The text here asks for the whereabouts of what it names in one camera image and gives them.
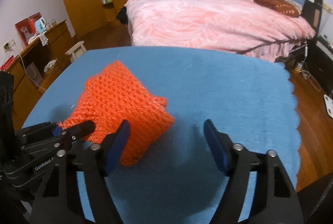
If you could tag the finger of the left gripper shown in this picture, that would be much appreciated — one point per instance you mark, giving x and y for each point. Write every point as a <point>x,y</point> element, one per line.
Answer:
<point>77,131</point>
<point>57,131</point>

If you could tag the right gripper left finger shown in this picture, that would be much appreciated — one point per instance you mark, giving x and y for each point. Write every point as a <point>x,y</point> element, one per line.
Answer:
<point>58,197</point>

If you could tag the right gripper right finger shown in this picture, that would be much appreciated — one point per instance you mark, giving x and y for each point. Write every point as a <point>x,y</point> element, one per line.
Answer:
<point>274,200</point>

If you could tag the orange foam net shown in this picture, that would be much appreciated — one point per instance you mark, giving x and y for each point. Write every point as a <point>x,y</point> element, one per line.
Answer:
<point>114,95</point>

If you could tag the black lined trash bin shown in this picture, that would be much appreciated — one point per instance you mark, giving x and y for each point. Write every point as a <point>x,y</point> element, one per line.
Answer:
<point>316,201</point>

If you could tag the wooden side desk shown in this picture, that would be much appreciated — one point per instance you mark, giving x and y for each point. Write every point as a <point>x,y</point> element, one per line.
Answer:
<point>30,81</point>

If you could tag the white paper on shelf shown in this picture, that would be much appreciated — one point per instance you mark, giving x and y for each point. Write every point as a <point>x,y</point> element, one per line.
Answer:
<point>50,65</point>

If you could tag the small white stool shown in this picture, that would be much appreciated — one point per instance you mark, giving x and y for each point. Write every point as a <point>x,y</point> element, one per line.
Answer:
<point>76,51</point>

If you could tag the white rag on desk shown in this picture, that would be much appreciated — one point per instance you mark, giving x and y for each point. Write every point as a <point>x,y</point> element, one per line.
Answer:
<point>37,36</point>

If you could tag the red picture box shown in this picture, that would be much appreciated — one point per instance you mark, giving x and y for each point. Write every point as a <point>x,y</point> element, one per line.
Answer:
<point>26,28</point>

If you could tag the light blue kettle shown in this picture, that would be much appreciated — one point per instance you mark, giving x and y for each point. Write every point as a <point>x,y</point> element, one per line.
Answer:
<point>40,25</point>

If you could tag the white bathroom scale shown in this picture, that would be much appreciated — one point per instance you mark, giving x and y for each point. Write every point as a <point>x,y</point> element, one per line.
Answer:
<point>329,105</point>

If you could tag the black white nightstand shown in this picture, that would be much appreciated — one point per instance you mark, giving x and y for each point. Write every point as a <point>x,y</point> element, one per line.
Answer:
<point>319,63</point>

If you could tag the pink bed duvet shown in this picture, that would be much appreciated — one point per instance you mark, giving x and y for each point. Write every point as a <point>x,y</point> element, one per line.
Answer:
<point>236,26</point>

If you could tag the brown dotted pillow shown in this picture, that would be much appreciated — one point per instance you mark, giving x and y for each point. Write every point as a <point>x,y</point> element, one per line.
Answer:
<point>280,6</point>

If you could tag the wall power outlet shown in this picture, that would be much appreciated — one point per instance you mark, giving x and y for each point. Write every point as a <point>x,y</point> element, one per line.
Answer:
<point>327,8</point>

